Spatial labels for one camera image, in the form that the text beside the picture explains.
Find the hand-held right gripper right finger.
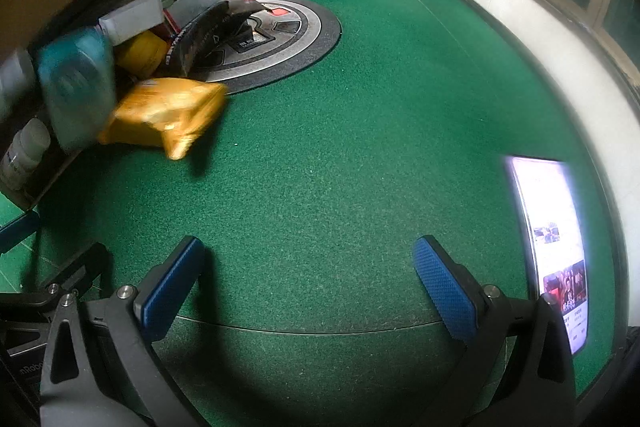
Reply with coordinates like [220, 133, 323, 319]
[412, 235, 577, 427]

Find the small white box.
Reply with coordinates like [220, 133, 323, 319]
[98, 0, 165, 46]

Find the yellow tape roll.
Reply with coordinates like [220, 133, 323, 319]
[115, 32, 169, 78]

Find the small white bottle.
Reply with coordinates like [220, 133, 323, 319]
[0, 117, 52, 191]

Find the round table control panel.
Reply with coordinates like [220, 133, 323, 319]
[192, 0, 343, 96]

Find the black curved strip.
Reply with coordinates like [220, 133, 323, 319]
[227, 0, 264, 32]
[168, 2, 236, 75]

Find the yellow packet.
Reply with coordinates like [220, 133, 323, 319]
[97, 77, 228, 160]

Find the smartphone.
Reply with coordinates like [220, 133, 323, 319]
[504, 155, 589, 356]

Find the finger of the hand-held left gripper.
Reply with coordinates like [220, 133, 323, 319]
[0, 211, 41, 255]
[0, 242, 111, 323]

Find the grey box red label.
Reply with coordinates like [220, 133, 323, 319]
[164, 0, 239, 31]

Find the teal tissue pack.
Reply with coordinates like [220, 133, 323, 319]
[37, 27, 118, 152]

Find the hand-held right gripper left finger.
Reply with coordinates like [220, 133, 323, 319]
[39, 236, 206, 427]

